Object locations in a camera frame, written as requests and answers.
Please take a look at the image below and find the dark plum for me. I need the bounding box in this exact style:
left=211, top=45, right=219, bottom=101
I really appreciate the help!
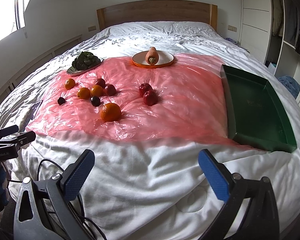
left=57, top=97, right=66, bottom=106
left=90, top=96, right=101, bottom=107

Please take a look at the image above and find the large orange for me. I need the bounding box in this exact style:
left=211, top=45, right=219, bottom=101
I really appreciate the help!
left=100, top=103, right=122, bottom=122

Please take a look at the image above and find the small orange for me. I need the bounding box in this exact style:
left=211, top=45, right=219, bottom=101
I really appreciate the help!
left=90, top=85, right=104, bottom=97
left=64, top=79, right=76, bottom=90
left=77, top=87, right=91, bottom=100

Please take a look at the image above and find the red apple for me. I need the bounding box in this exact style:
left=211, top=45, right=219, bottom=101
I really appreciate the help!
left=139, top=83, right=153, bottom=97
left=95, top=78, right=106, bottom=88
left=104, top=84, right=117, bottom=96
left=143, top=90, right=158, bottom=106

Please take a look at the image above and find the smartphone with red case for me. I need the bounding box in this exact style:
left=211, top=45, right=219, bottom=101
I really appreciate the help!
left=19, top=100, right=43, bottom=132

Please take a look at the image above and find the green rectangular tray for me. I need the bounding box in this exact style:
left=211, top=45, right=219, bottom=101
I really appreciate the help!
left=221, top=64, right=298, bottom=153

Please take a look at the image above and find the silver metal plate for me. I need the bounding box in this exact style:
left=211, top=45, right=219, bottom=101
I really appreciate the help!
left=66, top=59, right=103, bottom=76

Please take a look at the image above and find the pink plastic sheet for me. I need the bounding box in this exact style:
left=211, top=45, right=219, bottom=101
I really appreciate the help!
left=26, top=52, right=266, bottom=151

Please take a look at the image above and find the dark green leafy vegetable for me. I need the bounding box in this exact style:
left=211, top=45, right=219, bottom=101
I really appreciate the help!
left=72, top=51, right=99, bottom=65

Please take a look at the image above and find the orange rimmed white plate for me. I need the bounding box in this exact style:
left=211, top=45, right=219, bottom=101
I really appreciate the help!
left=132, top=50, right=174, bottom=69

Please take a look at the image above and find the carrot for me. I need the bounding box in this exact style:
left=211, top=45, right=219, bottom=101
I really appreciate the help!
left=145, top=47, right=159, bottom=65

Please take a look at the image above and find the white wardrobe with shelves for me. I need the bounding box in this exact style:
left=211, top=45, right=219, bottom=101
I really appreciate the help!
left=239, top=0, right=300, bottom=103

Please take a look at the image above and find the wooden headboard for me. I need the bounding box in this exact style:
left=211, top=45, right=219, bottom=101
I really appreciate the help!
left=96, top=0, right=218, bottom=30

